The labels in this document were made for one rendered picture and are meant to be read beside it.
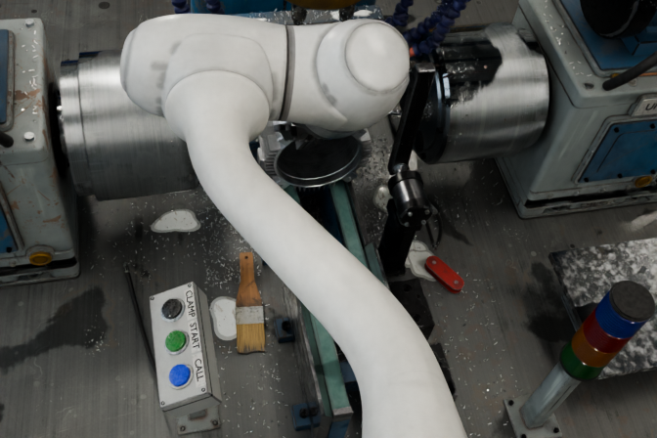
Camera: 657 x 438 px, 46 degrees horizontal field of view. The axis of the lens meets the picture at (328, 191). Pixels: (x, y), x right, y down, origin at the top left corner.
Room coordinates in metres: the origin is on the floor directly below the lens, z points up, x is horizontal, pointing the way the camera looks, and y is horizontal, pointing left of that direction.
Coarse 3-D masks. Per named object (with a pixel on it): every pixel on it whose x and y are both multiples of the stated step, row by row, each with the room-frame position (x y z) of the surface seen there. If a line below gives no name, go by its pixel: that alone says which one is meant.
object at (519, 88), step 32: (480, 32) 1.09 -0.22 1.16; (512, 32) 1.10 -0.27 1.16; (448, 64) 1.00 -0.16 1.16; (480, 64) 1.01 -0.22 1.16; (512, 64) 1.03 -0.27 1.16; (544, 64) 1.06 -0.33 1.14; (448, 96) 0.95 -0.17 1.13; (480, 96) 0.97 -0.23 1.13; (512, 96) 0.99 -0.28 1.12; (544, 96) 1.01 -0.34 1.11; (448, 128) 0.92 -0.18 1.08; (480, 128) 0.94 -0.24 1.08; (512, 128) 0.96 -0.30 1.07; (448, 160) 0.93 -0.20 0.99
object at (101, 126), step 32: (64, 64) 0.86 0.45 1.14; (96, 64) 0.85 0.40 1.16; (64, 96) 0.79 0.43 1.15; (96, 96) 0.79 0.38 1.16; (64, 128) 0.78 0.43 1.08; (96, 128) 0.75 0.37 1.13; (128, 128) 0.76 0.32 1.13; (160, 128) 0.78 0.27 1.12; (96, 160) 0.72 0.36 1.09; (128, 160) 0.73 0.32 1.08; (160, 160) 0.75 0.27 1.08; (96, 192) 0.71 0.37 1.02; (128, 192) 0.73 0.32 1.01; (160, 192) 0.75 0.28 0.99
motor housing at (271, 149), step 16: (272, 144) 0.85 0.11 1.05; (288, 144) 0.84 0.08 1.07; (320, 144) 0.96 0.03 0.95; (336, 144) 0.95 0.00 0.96; (352, 144) 0.92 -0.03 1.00; (368, 144) 0.89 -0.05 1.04; (272, 160) 0.83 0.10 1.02; (288, 160) 0.90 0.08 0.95; (304, 160) 0.91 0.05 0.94; (320, 160) 0.92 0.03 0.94; (336, 160) 0.91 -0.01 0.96; (352, 160) 0.90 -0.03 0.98; (272, 176) 0.84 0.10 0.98; (288, 176) 0.86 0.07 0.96; (304, 176) 0.88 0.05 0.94; (320, 176) 0.88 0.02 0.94; (336, 176) 0.88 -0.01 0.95
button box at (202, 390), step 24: (192, 288) 0.54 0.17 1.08; (192, 312) 0.50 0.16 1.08; (192, 336) 0.46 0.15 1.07; (168, 360) 0.43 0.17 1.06; (192, 360) 0.43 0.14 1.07; (168, 384) 0.40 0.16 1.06; (192, 384) 0.40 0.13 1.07; (216, 384) 0.42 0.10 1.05; (168, 408) 0.37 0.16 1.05; (192, 408) 0.38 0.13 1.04
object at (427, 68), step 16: (416, 64) 0.88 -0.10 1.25; (432, 64) 0.89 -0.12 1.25; (416, 80) 0.87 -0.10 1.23; (432, 80) 0.88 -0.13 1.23; (416, 96) 0.87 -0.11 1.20; (416, 112) 0.87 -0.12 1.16; (400, 128) 0.88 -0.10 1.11; (416, 128) 0.88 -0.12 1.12; (400, 144) 0.87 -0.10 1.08; (400, 160) 0.87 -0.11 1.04
